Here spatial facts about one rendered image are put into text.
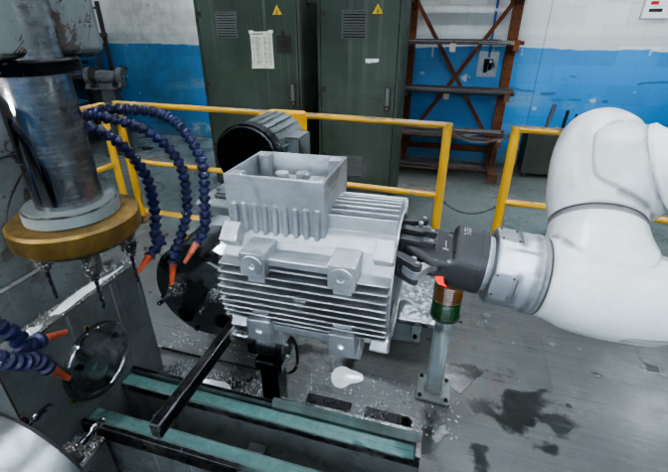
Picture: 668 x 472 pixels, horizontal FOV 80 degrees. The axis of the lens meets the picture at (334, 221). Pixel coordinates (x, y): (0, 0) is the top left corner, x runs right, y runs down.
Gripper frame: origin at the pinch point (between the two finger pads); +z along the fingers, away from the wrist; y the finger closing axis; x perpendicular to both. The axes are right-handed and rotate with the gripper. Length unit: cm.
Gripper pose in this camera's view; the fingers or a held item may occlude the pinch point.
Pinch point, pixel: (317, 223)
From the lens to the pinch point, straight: 49.9
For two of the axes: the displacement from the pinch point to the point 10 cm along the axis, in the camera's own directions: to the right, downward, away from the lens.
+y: -2.7, 4.2, -8.6
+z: -9.6, -2.2, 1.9
